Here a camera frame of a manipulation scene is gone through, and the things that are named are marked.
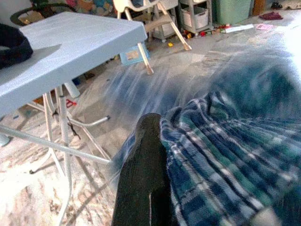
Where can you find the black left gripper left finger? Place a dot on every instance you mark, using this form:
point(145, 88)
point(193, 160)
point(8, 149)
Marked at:
point(138, 169)

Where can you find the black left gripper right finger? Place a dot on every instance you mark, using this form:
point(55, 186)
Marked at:
point(162, 207)

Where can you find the blue plaid shirt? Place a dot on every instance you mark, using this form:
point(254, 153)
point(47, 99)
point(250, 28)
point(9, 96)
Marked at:
point(223, 153)

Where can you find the black garment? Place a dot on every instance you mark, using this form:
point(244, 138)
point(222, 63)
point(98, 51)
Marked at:
point(14, 47)

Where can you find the small red plastic object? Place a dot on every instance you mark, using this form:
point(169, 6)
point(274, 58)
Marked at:
point(70, 103)

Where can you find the light blue box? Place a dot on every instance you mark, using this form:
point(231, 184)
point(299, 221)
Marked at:
point(131, 56)

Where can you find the small yellow toy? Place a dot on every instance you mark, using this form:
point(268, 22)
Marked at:
point(170, 44)

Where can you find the light blue plastic table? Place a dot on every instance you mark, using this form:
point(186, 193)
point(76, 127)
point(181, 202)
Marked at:
point(82, 42)

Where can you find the white drawer cart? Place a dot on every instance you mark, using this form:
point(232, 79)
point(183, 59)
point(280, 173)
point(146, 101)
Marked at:
point(195, 16)

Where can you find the white baby high chair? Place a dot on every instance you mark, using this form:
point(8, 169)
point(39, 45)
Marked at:
point(122, 4)

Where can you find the colourful play mat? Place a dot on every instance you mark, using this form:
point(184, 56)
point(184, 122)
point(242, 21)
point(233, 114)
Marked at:
point(94, 7)

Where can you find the long white carton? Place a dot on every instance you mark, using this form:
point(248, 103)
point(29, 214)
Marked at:
point(238, 29)

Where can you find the green and white appliance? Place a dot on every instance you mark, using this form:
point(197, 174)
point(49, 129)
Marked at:
point(231, 11)

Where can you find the pink paper sheet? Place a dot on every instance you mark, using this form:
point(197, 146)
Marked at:
point(265, 27)

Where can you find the dark red cloth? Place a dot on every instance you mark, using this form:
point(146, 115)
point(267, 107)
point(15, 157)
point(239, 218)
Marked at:
point(271, 16)

